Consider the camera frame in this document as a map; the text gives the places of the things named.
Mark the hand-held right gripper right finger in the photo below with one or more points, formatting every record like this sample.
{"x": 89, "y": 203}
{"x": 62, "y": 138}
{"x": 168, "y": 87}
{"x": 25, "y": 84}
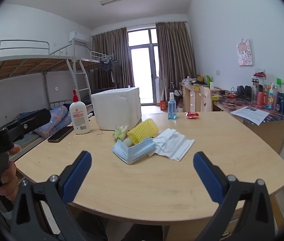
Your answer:
{"x": 207, "y": 178}

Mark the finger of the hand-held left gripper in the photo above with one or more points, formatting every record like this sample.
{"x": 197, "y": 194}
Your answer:
{"x": 36, "y": 119}

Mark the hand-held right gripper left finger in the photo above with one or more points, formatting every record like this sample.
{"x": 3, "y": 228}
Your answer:
{"x": 78, "y": 178}

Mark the white face mask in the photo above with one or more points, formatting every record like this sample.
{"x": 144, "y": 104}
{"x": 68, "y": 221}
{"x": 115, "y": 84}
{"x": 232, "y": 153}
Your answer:
{"x": 174, "y": 143}

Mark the blue face mask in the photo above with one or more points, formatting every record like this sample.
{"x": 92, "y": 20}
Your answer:
{"x": 131, "y": 153}

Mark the floral tissue packet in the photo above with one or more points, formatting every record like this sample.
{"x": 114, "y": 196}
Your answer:
{"x": 118, "y": 133}

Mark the white plastic tube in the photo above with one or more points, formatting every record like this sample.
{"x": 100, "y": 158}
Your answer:
{"x": 128, "y": 142}

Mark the white foam box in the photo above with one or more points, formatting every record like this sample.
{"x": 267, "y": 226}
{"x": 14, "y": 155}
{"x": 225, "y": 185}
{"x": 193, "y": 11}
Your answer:
{"x": 116, "y": 110}

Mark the yellow foam fruit net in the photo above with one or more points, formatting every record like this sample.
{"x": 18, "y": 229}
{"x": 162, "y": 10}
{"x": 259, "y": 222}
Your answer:
{"x": 143, "y": 130}

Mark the person's left hand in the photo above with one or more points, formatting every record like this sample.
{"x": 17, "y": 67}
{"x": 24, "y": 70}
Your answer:
{"x": 9, "y": 180}

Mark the blue checked quilt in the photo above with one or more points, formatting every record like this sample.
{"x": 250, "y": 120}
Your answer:
{"x": 54, "y": 120}

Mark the black smartphone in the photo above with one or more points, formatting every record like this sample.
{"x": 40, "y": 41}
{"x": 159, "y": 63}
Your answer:
{"x": 60, "y": 134}

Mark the white lotion pump bottle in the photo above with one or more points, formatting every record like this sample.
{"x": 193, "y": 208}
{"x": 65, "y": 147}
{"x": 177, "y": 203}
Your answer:
{"x": 79, "y": 118}

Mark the grey metal bunk bed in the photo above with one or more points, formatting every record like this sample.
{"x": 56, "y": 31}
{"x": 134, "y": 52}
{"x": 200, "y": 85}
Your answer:
{"x": 94, "y": 61}
{"x": 31, "y": 64}

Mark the red snack packet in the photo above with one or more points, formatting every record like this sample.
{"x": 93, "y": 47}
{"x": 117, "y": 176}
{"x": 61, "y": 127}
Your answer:
{"x": 192, "y": 115}

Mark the desk with patterned cloth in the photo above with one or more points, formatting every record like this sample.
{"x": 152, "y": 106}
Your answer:
{"x": 264, "y": 130}

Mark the blue spray bottle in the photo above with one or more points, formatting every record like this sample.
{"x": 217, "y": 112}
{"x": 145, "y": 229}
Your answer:
{"x": 172, "y": 110}

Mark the printed paper sheet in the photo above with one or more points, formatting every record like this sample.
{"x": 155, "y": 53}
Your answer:
{"x": 251, "y": 115}

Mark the wooden chair with smiley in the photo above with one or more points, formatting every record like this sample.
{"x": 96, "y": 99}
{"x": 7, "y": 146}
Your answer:
{"x": 206, "y": 100}

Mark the wooden desk with drawers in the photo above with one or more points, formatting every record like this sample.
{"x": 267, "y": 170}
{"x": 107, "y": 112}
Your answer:
{"x": 190, "y": 98}

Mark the orange bag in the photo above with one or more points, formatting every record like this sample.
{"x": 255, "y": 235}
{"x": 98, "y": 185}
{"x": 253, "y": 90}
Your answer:
{"x": 163, "y": 105}

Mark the hanging dark clothes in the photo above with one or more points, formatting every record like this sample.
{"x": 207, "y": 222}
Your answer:
{"x": 106, "y": 67}

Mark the white air conditioner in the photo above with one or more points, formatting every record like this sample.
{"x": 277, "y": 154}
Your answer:
{"x": 78, "y": 38}

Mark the black headphones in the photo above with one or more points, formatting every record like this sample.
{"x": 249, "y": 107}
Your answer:
{"x": 244, "y": 91}

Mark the red bottle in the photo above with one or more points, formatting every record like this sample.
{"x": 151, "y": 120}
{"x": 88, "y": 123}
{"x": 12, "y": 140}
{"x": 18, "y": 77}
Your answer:
{"x": 261, "y": 98}

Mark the green bag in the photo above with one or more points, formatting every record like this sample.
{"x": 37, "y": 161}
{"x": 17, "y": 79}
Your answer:
{"x": 208, "y": 80}

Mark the brown curtain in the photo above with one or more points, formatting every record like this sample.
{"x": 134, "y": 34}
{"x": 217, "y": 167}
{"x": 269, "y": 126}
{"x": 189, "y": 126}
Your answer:
{"x": 175, "y": 55}
{"x": 111, "y": 50}

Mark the steel thermos flask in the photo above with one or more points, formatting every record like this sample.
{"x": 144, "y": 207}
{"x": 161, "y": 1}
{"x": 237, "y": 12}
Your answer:
{"x": 254, "y": 87}

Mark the glass balcony door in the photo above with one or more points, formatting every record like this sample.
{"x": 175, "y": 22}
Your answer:
{"x": 142, "y": 75}

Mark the pink cartoon wall poster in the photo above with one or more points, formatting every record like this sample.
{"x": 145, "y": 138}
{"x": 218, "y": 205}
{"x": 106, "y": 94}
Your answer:
{"x": 245, "y": 52}

